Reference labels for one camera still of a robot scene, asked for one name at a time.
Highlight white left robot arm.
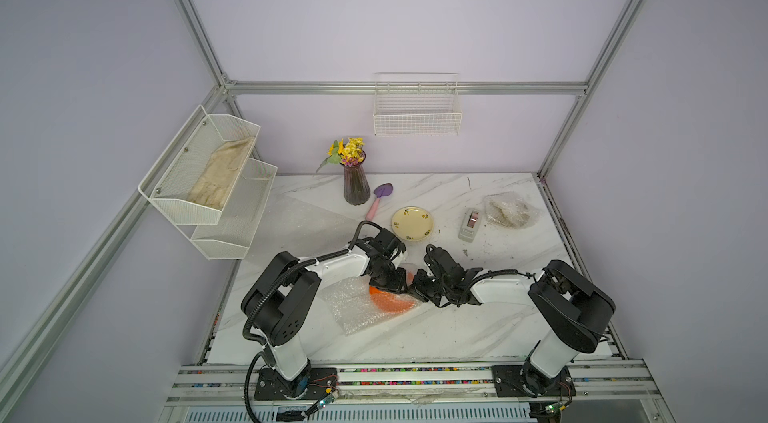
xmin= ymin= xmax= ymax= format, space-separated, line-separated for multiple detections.
xmin=240 ymin=220 xmax=407 ymax=393

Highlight yellow artificial flowers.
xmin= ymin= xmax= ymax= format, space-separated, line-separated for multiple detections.
xmin=315 ymin=137 xmax=366 ymax=173

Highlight white tape dispenser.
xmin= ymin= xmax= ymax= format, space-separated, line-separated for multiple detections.
xmin=458 ymin=208 xmax=482 ymax=243

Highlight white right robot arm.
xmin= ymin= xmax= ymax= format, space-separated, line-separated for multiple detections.
xmin=406 ymin=245 xmax=616 ymax=397

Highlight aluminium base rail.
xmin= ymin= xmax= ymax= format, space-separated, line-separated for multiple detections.
xmin=159 ymin=359 xmax=674 ymax=422

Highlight yellow patterned dinner plate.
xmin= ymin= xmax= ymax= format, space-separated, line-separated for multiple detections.
xmin=488 ymin=199 xmax=533 ymax=229

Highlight cream floral dinner plate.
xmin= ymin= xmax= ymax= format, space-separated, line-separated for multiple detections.
xmin=391 ymin=206 xmax=434 ymax=242

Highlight orange dinner plate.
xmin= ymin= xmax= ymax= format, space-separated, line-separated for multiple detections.
xmin=368 ymin=286 xmax=419 ymax=314

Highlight aluminium frame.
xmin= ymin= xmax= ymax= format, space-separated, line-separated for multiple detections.
xmin=1 ymin=0 xmax=648 ymax=418

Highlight beige cloth in shelf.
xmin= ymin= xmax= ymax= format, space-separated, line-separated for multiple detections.
xmin=187 ymin=137 xmax=256 ymax=210

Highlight white wire wall basket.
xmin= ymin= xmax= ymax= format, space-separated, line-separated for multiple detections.
xmin=373 ymin=72 xmax=463 ymax=137

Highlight white mesh two-tier shelf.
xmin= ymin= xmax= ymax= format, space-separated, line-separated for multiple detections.
xmin=138 ymin=106 xmax=277 ymax=260

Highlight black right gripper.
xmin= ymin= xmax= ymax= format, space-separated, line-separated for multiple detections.
xmin=404 ymin=270 xmax=448 ymax=304

